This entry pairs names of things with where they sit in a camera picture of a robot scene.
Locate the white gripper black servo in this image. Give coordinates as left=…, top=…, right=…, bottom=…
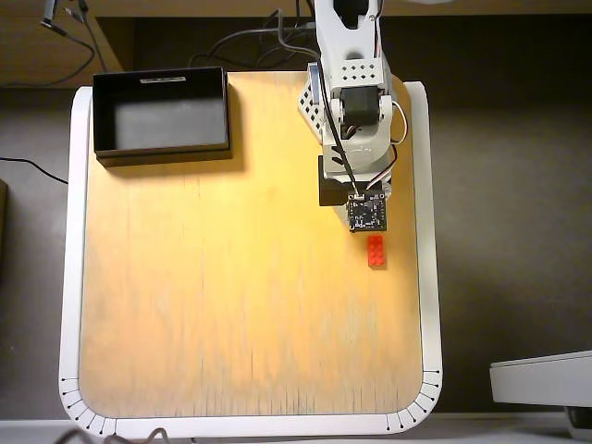
left=317, top=138, right=394, bottom=207

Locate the red lego block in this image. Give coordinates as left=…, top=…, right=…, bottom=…
left=366, top=234, right=389, bottom=268

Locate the black rectangular bin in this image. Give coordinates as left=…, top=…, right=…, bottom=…
left=92, top=67, right=233, bottom=168

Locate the wooden desk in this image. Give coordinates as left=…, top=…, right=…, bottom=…
left=0, top=0, right=592, bottom=89

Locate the black camera cable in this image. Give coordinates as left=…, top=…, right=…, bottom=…
left=277, top=18, right=360, bottom=198

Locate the white red servo wire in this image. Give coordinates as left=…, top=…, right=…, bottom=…
left=364, top=99, right=411, bottom=191

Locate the black camera circuit board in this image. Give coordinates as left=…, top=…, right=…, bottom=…
left=346, top=191, right=388, bottom=232

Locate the dark cable bundle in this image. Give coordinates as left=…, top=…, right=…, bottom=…
left=188, top=11, right=320, bottom=70

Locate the white table edge frame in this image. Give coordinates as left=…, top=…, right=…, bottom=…
left=58, top=80, right=444, bottom=438

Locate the dark cable with connector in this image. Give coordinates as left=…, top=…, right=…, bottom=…
left=76, top=0, right=110, bottom=73

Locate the thin black cable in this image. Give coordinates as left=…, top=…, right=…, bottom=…
left=0, top=156, right=69, bottom=185

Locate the looped grey cable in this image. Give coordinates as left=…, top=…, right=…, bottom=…
left=57, top=425, right=170, bottom=444

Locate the grey cable with plug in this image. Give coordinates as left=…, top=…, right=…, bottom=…
left=0, top=0, right=98, bottom=89

